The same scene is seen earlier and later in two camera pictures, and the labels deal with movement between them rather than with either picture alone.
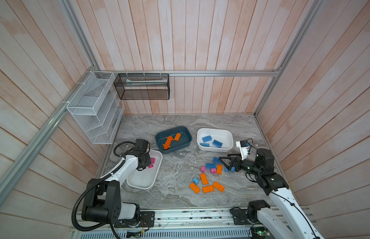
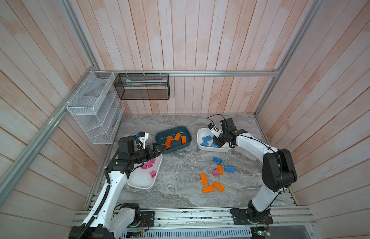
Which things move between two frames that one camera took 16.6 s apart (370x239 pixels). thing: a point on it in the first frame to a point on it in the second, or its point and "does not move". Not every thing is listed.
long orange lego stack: [167, 142] does not move
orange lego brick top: [177, 137] does not move
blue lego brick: [217, 160] does not move
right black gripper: [237, 160] to [218, 142]
